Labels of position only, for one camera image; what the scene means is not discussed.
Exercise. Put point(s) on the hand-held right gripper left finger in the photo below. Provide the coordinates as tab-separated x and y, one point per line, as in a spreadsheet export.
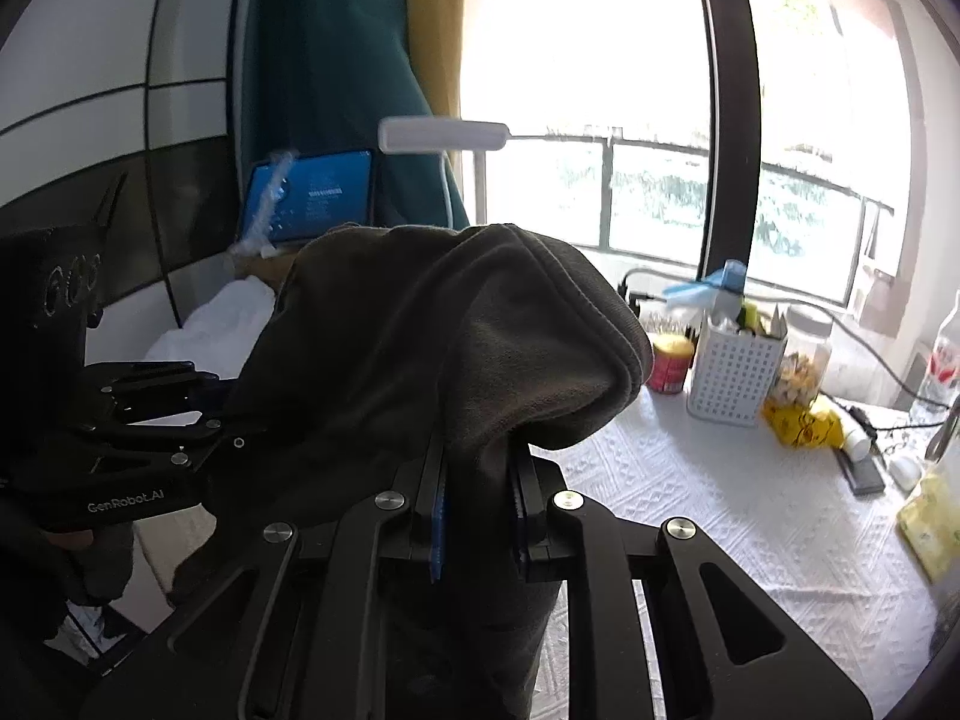
439	532

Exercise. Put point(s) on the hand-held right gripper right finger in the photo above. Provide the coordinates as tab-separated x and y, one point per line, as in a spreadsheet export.
519	517

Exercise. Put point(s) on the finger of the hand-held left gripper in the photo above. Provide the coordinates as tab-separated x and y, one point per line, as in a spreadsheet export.
165	444
150	382

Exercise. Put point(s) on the dark grey t-shirt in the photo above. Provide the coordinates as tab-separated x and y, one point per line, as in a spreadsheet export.
420	345

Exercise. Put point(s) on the person's left hand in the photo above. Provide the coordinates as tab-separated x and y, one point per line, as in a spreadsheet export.
71	538

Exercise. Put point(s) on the white garment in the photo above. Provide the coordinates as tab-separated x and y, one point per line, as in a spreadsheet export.
210	322

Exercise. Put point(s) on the brown cardboard box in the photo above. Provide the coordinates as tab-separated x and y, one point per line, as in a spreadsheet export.
259	268

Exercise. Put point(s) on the white textured tablecloth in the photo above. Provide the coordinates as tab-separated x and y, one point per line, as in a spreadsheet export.
712	510

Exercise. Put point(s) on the clear plastic wrap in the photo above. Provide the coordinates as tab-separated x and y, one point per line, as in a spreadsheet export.
262	210

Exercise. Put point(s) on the red and yellow can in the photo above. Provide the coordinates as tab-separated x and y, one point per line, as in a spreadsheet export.
670	367

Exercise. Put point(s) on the white perforated basket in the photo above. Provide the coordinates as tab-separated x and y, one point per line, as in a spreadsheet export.
731	375

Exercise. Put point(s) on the tablet with blue screen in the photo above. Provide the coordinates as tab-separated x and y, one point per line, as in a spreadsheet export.
330	195

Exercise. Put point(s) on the blue face mask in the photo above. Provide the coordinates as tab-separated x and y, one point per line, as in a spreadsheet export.
694	292

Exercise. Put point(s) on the blue cap bottle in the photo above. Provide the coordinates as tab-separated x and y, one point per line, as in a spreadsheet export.
726	309

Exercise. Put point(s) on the yellow tube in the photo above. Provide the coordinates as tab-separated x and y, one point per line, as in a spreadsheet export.
751	315

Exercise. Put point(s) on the clear snack jar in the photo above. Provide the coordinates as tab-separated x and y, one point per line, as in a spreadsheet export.
802	367

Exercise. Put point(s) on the balcony railing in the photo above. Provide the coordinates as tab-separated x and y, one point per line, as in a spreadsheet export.
604	195

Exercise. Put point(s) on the small white bottle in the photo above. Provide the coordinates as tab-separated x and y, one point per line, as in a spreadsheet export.
855	439

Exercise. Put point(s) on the dark flat case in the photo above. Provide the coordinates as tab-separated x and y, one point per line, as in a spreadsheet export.
862	476

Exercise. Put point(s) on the teal curtain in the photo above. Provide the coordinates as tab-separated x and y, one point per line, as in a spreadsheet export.
330	52

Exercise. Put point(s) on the white desk lamp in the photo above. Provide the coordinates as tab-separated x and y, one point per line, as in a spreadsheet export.
435	133

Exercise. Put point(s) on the white computer mouse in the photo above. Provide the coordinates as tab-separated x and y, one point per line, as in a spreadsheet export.
905	471

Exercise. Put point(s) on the yellow tissue pack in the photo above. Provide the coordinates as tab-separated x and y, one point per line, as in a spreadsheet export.
934	525

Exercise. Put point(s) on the dark window pillar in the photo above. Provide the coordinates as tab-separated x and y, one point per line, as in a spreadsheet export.
731	127

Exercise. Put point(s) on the red label water bottle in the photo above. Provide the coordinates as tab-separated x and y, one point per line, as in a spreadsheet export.
941	360

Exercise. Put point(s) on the yellow curtain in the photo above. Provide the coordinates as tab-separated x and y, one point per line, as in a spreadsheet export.
435	30

